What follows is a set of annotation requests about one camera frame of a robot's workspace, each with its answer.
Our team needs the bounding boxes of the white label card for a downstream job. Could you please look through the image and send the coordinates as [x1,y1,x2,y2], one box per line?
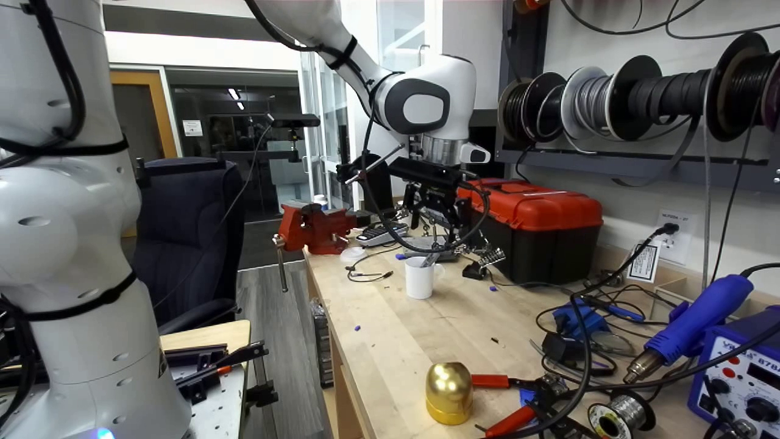
[626,242,662,285]

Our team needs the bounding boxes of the black wire spool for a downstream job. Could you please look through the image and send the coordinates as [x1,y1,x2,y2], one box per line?
[706,31,780,143]
[497,71,569,145]
[605,54,712,143]

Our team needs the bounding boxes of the black and orange tool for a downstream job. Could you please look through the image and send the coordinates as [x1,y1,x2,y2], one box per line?
[163,340,271,404]

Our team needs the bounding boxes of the red bench vise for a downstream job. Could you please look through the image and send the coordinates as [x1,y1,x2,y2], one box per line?
[272,202,358,293]

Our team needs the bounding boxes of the thin black cable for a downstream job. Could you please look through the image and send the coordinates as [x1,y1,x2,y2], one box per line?
[345,244,400,283]

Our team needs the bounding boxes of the thick black cable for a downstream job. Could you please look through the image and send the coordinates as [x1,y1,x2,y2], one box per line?
[481,222,681,439]

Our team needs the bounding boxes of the camera on mount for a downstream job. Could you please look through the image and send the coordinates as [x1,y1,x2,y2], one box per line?
[267,112,322,164]

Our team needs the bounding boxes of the wooden door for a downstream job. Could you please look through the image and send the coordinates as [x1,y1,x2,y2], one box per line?
[110,68,181,160]

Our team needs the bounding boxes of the dark wall rail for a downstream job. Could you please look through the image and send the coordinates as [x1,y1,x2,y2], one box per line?
[494,146,780,195]

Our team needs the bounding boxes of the helping hands tool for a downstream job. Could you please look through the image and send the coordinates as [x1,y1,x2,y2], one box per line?
[458,239,508,282]

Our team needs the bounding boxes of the blue hot air gun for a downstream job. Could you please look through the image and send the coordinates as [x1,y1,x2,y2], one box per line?
[622,274,756,385]

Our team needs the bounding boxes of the red handled tool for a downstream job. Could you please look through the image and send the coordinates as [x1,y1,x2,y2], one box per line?
[475,405,540,439]

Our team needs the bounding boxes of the blue soldering station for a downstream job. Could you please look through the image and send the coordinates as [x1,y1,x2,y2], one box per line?
[687,307,780,439]

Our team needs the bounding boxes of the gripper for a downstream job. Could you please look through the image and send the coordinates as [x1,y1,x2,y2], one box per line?
[403,182,471,246]

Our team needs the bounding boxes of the gold dome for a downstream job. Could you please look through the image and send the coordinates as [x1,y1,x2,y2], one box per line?
[425,362,475,426]

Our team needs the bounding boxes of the grey wire spool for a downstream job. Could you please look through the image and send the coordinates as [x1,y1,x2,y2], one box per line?
[560,65,612,140]

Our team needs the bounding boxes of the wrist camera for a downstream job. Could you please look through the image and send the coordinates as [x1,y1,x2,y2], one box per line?
[388,157,482,191]

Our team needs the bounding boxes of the solder spool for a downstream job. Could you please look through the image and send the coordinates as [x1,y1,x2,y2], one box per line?
[587,392,657,439]

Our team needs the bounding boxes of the black power adapter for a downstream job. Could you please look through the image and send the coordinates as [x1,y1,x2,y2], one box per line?
[541,331,587,365]

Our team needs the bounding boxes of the calculator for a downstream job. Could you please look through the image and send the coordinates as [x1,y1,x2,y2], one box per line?
[355,221,410,248]

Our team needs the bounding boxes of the red handled pliers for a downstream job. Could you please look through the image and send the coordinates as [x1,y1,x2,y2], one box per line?
[470,373,571,398]

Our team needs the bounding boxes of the wall socket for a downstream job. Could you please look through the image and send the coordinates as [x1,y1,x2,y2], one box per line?
[655,209,696,266]

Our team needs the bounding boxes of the red and black toolbox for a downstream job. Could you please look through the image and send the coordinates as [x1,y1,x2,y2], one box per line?
[457,177,605,285]

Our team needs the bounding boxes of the blue handled tool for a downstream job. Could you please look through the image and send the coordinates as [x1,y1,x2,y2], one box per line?
[581,295,647,324]

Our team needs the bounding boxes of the white mug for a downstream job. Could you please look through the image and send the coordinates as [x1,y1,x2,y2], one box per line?
[405,255,446,300]

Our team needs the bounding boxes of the black device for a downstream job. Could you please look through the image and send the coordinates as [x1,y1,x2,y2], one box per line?
[336,144,408,221]

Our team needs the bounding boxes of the office chair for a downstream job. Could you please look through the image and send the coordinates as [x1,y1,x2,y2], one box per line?
[132,157,248,335]

